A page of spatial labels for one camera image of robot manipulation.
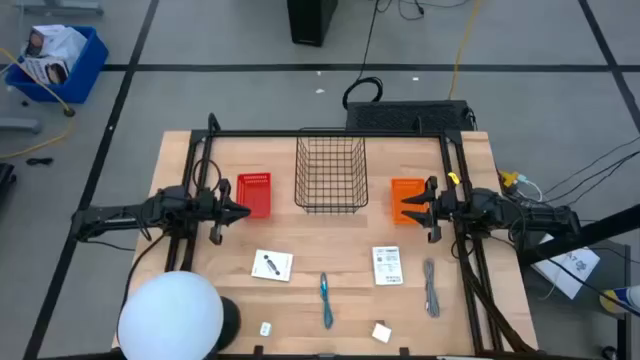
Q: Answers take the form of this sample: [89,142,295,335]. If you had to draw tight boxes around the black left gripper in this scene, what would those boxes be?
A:
[197,178,251,246]

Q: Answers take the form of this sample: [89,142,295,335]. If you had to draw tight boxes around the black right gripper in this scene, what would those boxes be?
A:
[401,175,459,245]

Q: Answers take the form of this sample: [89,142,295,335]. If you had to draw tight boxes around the white card reader box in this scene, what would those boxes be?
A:
[250,248,295,283]

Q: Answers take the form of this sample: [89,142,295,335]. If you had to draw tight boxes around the white box with text print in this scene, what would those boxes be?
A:
[371,244,404,287]

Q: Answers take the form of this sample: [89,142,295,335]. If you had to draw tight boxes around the teal braided USB cable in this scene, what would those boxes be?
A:
[319,272,335,330]

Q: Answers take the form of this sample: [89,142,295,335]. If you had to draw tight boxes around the large white charger cube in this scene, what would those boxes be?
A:
[371,322,393,345]

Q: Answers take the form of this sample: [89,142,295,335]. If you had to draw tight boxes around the blue plastic bin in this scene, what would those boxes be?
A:
[3,24,110,105]

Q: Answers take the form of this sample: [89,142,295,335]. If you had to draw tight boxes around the red plastic basket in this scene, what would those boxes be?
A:
[235,172,273,220]

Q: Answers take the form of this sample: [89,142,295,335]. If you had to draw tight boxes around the orange plastic basket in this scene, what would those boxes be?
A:
[390,178,427,226]

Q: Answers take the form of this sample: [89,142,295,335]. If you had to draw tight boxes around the black perforated computer case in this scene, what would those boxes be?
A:
[344,99,476,134]

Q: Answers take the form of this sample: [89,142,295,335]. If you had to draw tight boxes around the black lamp base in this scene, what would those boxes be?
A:
[217,295,242,351]

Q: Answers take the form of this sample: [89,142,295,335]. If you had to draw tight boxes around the white dome lamp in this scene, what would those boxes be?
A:
[117,270,225,360]

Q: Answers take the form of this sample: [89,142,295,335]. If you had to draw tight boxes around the white paper sheet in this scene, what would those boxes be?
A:
[530,219,601,300]

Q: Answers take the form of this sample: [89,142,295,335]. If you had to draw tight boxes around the black diagonal beam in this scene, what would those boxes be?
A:
[517,203,640,266]

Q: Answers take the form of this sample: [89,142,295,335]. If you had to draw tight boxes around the black side table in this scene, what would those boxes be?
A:
[519,234,631,360]

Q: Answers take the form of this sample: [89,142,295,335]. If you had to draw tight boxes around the black computer tower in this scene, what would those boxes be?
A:
[286,0,339,48]

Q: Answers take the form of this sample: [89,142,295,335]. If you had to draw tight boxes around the black chair base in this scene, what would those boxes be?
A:
[0,162,17,201]

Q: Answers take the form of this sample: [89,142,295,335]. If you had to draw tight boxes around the grey metal table foot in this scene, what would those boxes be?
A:
[0,117,41,135]
[14,0,104,16]

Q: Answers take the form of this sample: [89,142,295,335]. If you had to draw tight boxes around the white printed carton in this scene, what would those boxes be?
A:
[24,23,89,71]
[20,56,71,86]

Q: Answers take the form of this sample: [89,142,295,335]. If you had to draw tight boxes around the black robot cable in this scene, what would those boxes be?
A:
[117,232,171,346]
[450,232,476,261]
[192,157,224,194]

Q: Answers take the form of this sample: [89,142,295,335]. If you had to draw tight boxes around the black wire basket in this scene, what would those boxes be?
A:
[293,127,370,215]

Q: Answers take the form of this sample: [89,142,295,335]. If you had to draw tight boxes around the white cable adapter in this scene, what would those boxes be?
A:
[517,173,544,201]

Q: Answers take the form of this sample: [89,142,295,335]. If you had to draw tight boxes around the black aluminium table frame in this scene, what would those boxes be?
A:
[164,112,536,360]

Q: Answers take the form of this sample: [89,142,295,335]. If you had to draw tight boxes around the yellow hanging power cord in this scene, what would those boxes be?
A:
[446,0,485,100]

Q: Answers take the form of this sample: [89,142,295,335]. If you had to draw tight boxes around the black hanging cable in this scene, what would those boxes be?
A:
[341,0,385,110]

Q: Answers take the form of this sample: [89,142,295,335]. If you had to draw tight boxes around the thin black cable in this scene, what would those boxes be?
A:
[542,134,640,197]
[564,149,640,206]

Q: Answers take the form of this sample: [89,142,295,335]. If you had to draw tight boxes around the black floor cable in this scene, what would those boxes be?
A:
[377,0,474,21]

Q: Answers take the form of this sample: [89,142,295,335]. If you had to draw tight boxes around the yellow floor cable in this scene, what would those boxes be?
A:
[0,47,76,161]

